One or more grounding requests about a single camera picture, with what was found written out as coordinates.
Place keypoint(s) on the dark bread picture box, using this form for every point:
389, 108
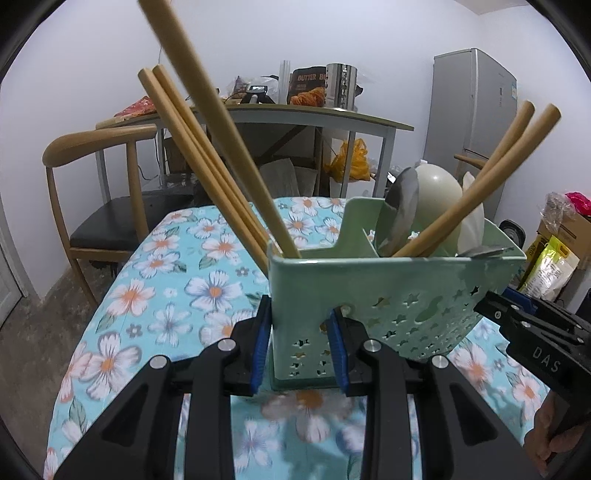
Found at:
307, 87

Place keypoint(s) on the black white rice cooker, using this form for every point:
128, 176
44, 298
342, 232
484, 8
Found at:
515, 233

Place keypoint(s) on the yellow green package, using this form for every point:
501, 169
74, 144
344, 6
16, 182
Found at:
551, 267

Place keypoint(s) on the cardboard box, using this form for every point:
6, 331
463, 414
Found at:
575, 228

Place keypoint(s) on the pink item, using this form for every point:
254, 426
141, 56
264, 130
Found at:
581, 203

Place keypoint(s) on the black white device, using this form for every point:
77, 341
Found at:
256, 94

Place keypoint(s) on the green plastic utensil holder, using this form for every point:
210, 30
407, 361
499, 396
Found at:
369, 286

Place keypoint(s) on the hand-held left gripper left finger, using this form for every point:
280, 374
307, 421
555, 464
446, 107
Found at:
263, 337

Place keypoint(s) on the blue floral tablecloth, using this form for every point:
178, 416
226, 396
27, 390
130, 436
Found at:
184, 286

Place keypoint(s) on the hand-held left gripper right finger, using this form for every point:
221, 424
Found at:
335, 350

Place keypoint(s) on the large metal spoon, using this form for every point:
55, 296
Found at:
397, 207

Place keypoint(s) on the clear plastic tube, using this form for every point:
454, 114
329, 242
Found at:
285, 83

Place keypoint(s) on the silver refrigerator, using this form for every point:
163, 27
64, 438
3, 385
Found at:
471, 101

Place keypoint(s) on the cream plastic soup ladle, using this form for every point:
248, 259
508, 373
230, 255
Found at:
438, 194

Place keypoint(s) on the bamboo chopstick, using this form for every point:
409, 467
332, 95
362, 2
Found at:
519, 120
545, 122
210, 101
181, 108
183, 138

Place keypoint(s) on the long grey table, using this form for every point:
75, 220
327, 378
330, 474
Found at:
300, 117

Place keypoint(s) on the clear plastic bag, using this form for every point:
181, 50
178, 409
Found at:
556, 207

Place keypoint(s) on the white sack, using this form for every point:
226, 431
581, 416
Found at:
286, 177

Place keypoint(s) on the perforated metal cylinder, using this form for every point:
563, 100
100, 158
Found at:
341, 87

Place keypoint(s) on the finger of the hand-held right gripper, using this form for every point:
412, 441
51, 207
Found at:
524, 299
494, 311

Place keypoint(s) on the person's right hand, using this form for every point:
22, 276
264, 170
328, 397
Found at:
558, 443

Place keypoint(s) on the red package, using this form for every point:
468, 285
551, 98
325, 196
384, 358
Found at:
136, 107

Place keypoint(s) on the small metal spoon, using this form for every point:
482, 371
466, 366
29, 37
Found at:
485, 251

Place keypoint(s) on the yellow plastic bag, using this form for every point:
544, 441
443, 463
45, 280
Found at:
351, 161

